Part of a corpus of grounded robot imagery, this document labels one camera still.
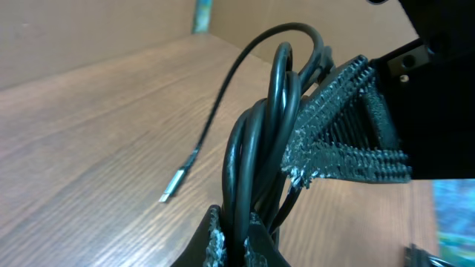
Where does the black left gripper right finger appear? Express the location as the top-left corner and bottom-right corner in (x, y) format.
(281, 56), (412, 187)

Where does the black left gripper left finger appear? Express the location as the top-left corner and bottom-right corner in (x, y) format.
(170, 204), (290, 267)

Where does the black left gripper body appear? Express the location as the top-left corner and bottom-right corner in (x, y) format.
(374, 0), (474, 179)

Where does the black usb cable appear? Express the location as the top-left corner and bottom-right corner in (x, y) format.
(158, 22), (335, 257)

